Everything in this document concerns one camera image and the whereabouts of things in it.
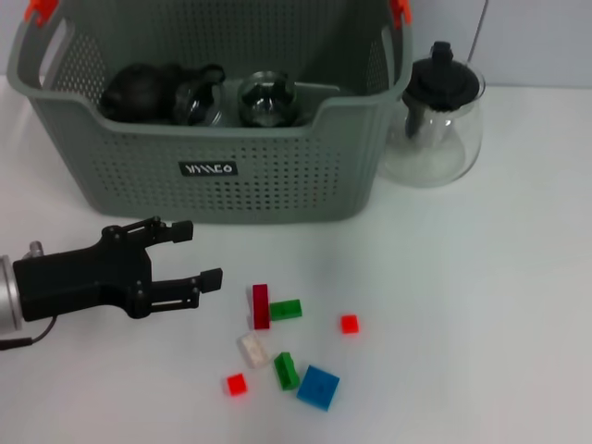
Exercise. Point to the grey-green perforated storage bin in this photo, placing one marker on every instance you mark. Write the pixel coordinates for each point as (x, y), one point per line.
(277, 185)

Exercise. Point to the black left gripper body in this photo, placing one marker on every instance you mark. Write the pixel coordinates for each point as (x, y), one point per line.
(83, 282)

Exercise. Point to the dark red long brick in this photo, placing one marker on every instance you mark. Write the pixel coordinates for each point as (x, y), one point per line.
(261, 307)

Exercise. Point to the dark clay teapot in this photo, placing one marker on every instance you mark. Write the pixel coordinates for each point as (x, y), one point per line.
(134, 92)

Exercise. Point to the small red square brick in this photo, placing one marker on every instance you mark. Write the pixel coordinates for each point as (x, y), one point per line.
(237, 385)
(349, 324)

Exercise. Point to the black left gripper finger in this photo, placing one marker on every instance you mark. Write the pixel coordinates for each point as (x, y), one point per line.
(182, 231)
(212, 279)

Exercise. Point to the white toy brick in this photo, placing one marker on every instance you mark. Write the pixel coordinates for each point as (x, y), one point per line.
(253, 350)

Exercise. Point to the blue square toy brick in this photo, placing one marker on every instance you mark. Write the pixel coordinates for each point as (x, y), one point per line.
(318, 387)

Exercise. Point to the green toy brick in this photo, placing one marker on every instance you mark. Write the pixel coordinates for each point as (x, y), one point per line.
(286, 310)
(286, 372)

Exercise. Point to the glass teapot black lid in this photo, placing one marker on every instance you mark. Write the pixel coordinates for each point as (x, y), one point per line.
(444, 78)

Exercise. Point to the glass teacup black sleeve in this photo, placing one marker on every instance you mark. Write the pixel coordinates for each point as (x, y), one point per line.
(199, 104)
(268, 99)

